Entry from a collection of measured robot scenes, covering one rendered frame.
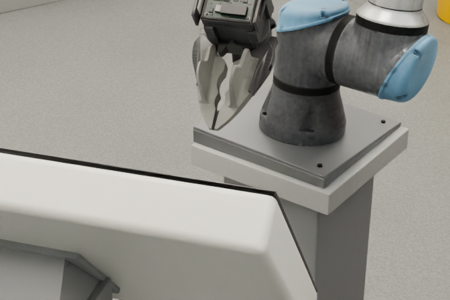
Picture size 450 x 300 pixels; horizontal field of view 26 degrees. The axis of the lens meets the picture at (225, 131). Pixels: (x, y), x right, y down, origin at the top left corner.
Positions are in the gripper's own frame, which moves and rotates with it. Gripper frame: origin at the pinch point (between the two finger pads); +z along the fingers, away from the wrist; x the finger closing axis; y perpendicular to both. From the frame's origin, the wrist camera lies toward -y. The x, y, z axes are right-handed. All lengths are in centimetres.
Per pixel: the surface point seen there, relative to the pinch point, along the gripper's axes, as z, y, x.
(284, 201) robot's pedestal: -12, -63, -3
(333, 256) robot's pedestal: -7, -74, 5
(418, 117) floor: -102, -227, 5
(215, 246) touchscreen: 19.9, 25.5, 9.7
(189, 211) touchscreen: 17.7, 26.0, 7.2
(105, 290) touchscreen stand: 21.4, 7.3, -4.5
